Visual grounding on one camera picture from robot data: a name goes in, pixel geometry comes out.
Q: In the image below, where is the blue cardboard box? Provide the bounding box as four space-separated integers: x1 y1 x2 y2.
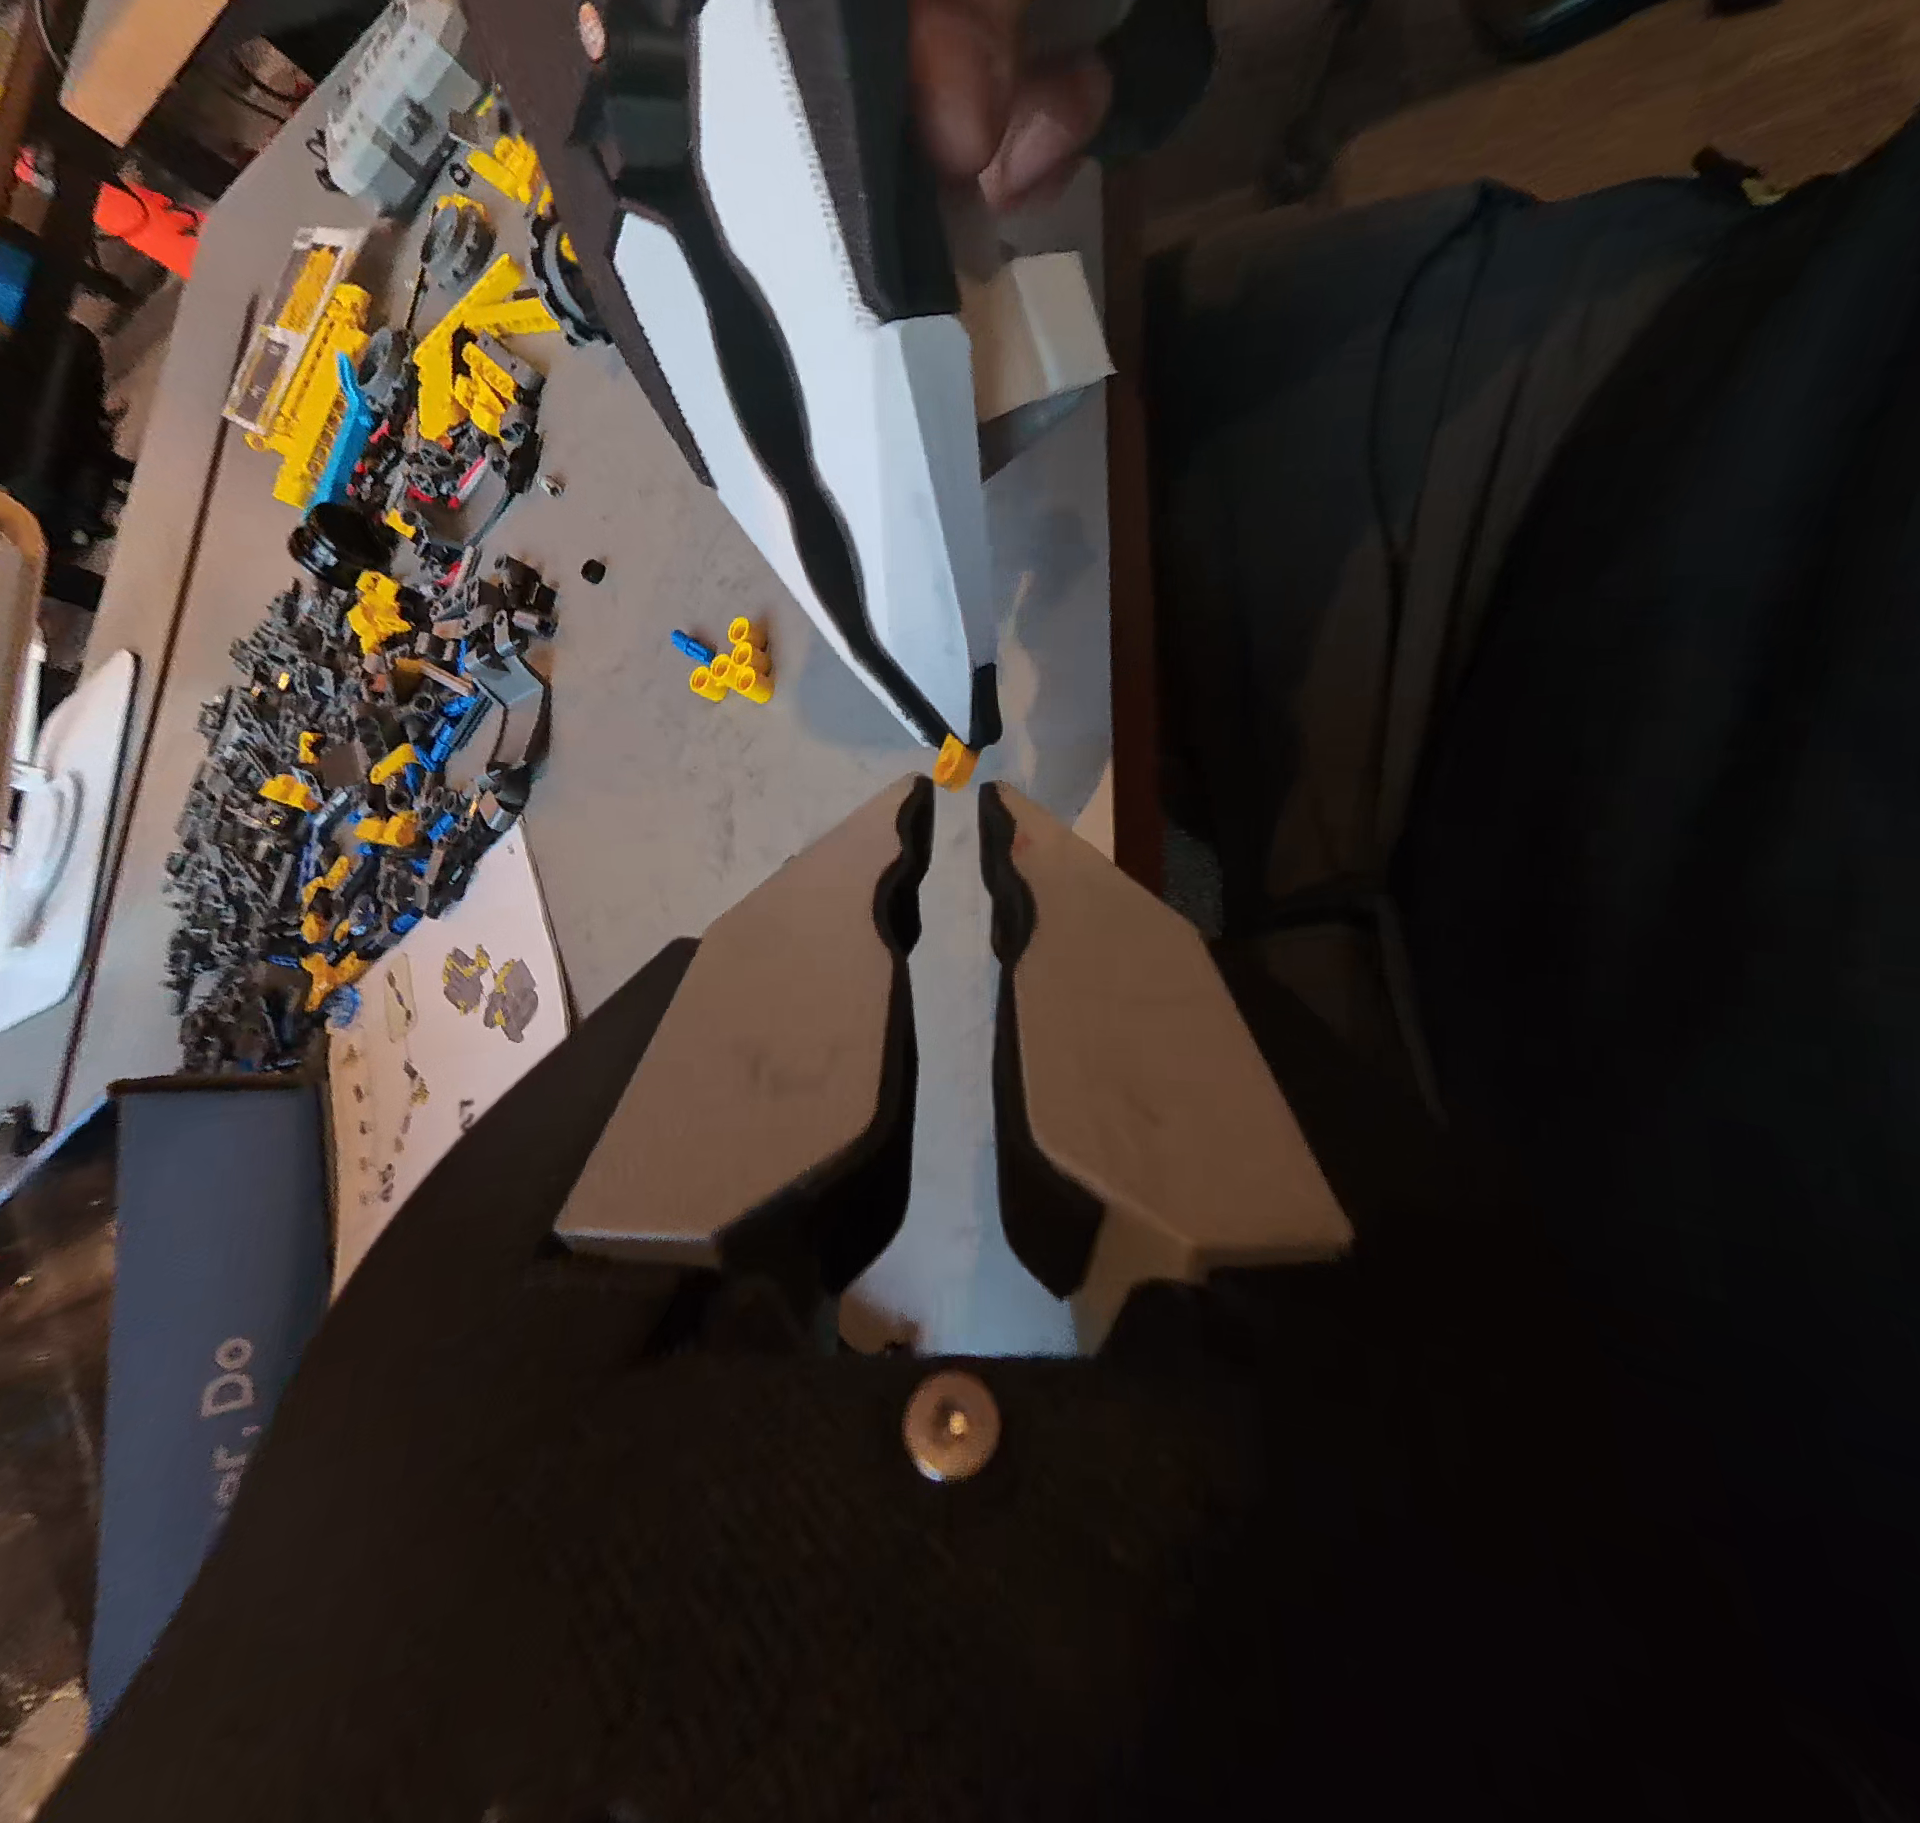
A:
88 1072 340 1733

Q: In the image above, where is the person's right hand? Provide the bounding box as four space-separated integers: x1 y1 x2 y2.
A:
908 0 1124 218

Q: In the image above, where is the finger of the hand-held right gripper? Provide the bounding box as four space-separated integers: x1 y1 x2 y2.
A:
694 0 1002 741
611 206 951 741

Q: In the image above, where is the white plastic object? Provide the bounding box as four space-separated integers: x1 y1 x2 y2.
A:
0 492 140 1032

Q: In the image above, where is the yellow ring cluster brick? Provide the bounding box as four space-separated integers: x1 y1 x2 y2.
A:
687 617 777 707

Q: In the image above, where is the person's dark clothing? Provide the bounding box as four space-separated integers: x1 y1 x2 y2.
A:
1142 128 1920 1823

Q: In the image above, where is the grey battery box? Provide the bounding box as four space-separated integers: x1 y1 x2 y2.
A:
318 0 484 206

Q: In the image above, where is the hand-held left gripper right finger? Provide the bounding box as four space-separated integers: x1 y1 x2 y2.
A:
974 780 1356 1303

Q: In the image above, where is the black toy tyre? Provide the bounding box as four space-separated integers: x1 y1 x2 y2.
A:
285 500 396 593

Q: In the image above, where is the pile of toy brick parts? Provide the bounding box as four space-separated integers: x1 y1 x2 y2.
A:
160 128 604 1082

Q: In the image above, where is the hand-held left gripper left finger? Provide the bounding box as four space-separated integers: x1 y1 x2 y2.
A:
555 777 935 1288

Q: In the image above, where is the white building instruction booklet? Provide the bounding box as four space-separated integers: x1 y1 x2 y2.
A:
321 816 574 1296

